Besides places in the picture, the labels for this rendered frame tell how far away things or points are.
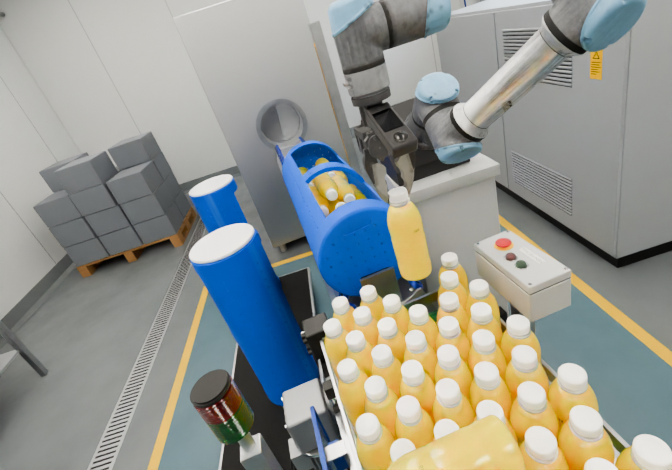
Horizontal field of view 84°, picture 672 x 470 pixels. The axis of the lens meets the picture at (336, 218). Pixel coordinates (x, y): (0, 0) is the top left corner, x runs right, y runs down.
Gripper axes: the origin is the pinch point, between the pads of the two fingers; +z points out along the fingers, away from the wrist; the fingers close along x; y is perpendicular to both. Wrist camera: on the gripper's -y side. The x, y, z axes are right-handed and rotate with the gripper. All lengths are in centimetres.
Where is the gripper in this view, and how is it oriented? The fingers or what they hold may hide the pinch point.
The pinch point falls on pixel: (397, 194)
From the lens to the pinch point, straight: 75.2
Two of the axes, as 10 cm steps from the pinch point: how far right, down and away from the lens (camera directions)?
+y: -2.4, -3.9, 8.9
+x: -9.3, 3.6, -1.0
